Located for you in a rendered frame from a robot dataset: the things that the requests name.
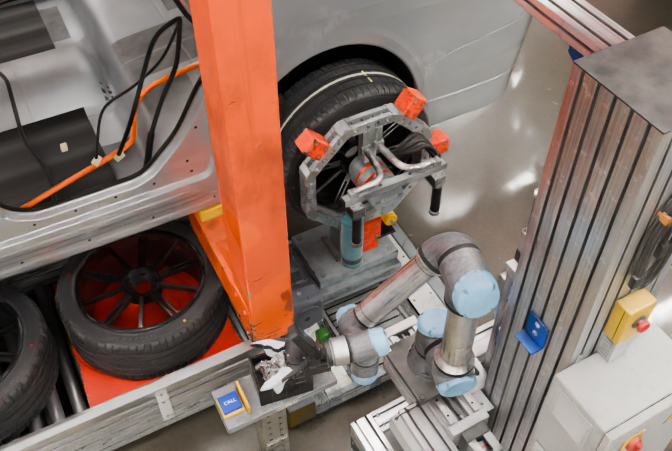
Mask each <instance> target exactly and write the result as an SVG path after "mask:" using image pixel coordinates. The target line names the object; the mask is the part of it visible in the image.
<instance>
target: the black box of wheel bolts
mask: <svg viewBox="0 0 672 451"><path fill-rule="evenodd" d="M248 360H249V363H250V370H251V376H252V379H253V382H254V385H255V389H256V392H257V395H258V398H259V402H260V405H261V406H264V405H267V404H270V403H274V402H277V401H280V400H283V399H287V398H290V397H293V396H296V395H300V394H303V393H306V392H309V391H313V375H312V376H311V381H309V382H305V383H301V384H296V385H292V384H291V379H294V378H291V379H288V380H287V381H286V382H285V383H284V386H283V390H282V391H281V392H280V393H278V394H277V393H276V392H275V391H274V389H273V388H272V389H269V390H265V391H260V388H261V387H262V385H263V384H264V382H265V381H268V380H269V379H270V378H271V377H272V376H274V375H276V374H277V373H278V371H279V369H280V368H282V367H286V364H285V361H284V356H283V355H282V354H276V355H275V356H274V357H270V356H268V355H267V354H266V352H265V353H262V354H259V355H255V356H252V357H248Z"/></svg>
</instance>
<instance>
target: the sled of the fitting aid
mask: <svg viewBox="0 0 672 451"><path fill-rule="evenodd" d="M288 247H289V252H290V253H291V255H292V257H293V258H294V260H295V262H296V263H297V265H298V266H299V268H300V271H299V273H300V274H301V276H302V277H303V279H305V278H308V279H312V280H313V281H314V282H315V283H316V281H315V280H314V278H313V276H312V275H311V273H310V272H309V270H308V268H307V267H306V265H305V264H304V262H303V260H302V259H301V257H300V256H299V254H298V253H297V251H296V249H295V248H294V246H293V245H292V243H291V240H288ZM400 268H401V261H400V260H399V259H398V257H395V258H393V259H390V260H388V261H385V262H383V263H381V264H378V265H376V266H373V267H371V268H369V269H366V270H364V271H362V272H359V273H357V274H354V275H352V276H350V277H347V278H345V279H343V280H340V281H338V282H335V283H333V284H331V285H328V286H326V287H323V288H321V289H320V287H319V286H318V284H317V283H316V285H317V287H318V289H319V290H320V291H321V293H322V295H323V302H324V305H326V304H329V303H331V302H333V301H336V300H338V299H340V298H343V297H345V296H347V295H350V294H352V293H354V292H357V291H359V290H361V289H364V288H366V287H368V286H371V285H373V284H375V283H378V282H380V281H382V280H385V279H387V278H389V277H390V276H392V275H393V274H394V273H395V272H396V271H397V270H398V269H400Z"/></svg>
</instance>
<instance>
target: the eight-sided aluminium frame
mask: <svg viewBox="0 0 672 451"><path fill-rule="evenodd" d="M392 122H397V123H398V124H400V125H402V126H404V127H406V128H407V129H409V130H411V131H413V132H420V133H422V134H423V135H424V136H425V137H426V138H427V139H428V140H429V141H430V142H431V137H432V130H431V129H430V128H429V127H428V126H427V125H426V123H425V122H423V121H422V120H421V119H418V118H417V117H416V119H411V118H408V117H404V113H403V112H402V111H401V110H400V109H399V108H398V107H397V106H396V104H393V103H389V104H384V105H383V106H380V107H377V108H374V109H371V110H369V111H366V112H363V113H360V114H357V115H354V116H351V117H348V118H343V119H342V120H340V121H337V122H336V123H335V125H333V126H332V128H331V129H330V131H329V132H328V133H327V134H326V135H325V137H324V139H325V140H326V141H327V143H328V144H329V145H330V149H329V150H328V151H327V152H326V154H325V155H324V156H323V157H322V158H321V159H320V161H318V160H315V159H313V158H311V157H307V158H306V159H305V161H303V162H302V164H301V165H300V167H299V175H300V196H301V202H300V204H301V209H302V210H303V212H304V213H305V215H306V216H307V218H309V219H312V221H313V220H315V221H318V222H320V223H323V224H326V225H329V226H332V227H335V228H338V229H339V230H341V225H342V223H341V218H342V216H343V215H344V214H346V213H347V212H346V211H345V212H342V213H339V212H336V211H334V210H331V209H328V208H325V207H323V206H320V205H317V197H316V176H317V175H318V174H319V173H320V171H321V170H322V169H323V168H324V167H325V166H326V164H327V163H328V162H329V161H330V160H331V158H332V157H333V156H334V155H335V154H336V153H337V151H338V150H339V149H340V148H341V147H342V145H343V144H344V143H345V142H346V141H347V140H348V139H349V138H350V137H353V136H356V135H358V134H361V133H362V132H365V131H370V130H372V129H375V128H376V127H379V126H384V125H386V124H389V123H392ZM426 160H429V153H428V152H427V151H426V150H425V149H422V150H420V151H418V152H416V153H413V155H412V163H411V164H418V163H421V162H424V161H426ZM420 180H421V179H419V180H416V181H413V182H411V183H408V184H406V185H403V186H401V187H402V188H403V191H404V193H403V197H402V199H403V198H404V197H405V196H406V195H407V194H408V193H409V192H410V191H411V190H412V188H413V187H414V186H415V185H416V184H417V183H418V182H419V181H420ZM402 199H401V200H400V202H401V201H402ZM400 202H399V203H400ZM399 203H398V204H399ZM398 204H397V205H398ZM363 205H364V206H365V217H364V222H367V221H369V220H372V219H374V218H377V217H379V216H382V215H384V214H385V215H386V214H388V213H389V212H391V211H393V209H395V208H396V206H397V205H396V206H395V207H393V208H392V209H390V210H387V211H377V210H376V209H375V208H374V207H373V205H372V204H370V203H369V202H368V203H365V204H363Z"/></svg>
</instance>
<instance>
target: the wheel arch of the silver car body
mask: <svg viewBox="0 0 672 451"><path fill-rule="evenodd" d="M351 58H365V59H371V60H375V61H378V62H380V63H382V64H384V65H386V66H387V67H389V68H390V69H391V70H392V71H393V72H394V73H395V74H396V75H397V76H398V77H399V78H400V79H401V80H402V81H403V82H404V83H405V84H406V85H407V87H410V88H413V89H417V90H418V91H419V92H420V87H419V83H418V80H417V78H416V75H415V73H414V71H413V69H412V68H411V66H410V65H409V64H408V62H407V61H406V60H405V59H404V58H403V57H402V56H401V55H399V54H398V53H396V52H395V51H393V50H391V49H389V48H387V47H385V46H382V45H378V44H374V43H365V42H356V43H347V44H342V45H337V46H334V47H331V48H328V49H325V50H323V51H320V52H318V53H316V54H314V55H312V56H310V57H308V58H307V59H305V60H303V61H302V62H300V63H299V64H297V65H296V66H294V67H293V68H292V69H290V70H289V71H288V72H287V73H286V74H288V73H289V72H290V73H292V74H293V75H294V76H295V83H296V82H297V81H300V79H301V78H303V77H304V76H306V75H307V74H309V73H310V72H314V70H316V69H319V68H320V67H322V66H325V65H326V64H329V63H332V62H335V61H336V62H337V61H339V60H344V59H351ZM286 74H284V75H283V76H282V77H281V78H280V79H279V80H278V81H277V88H278V94H279V93H282V87H281V84H280V80H281V79H282V78H283V77H284V76H285V75H286ZM420 93H421V92H420Z"/></svg>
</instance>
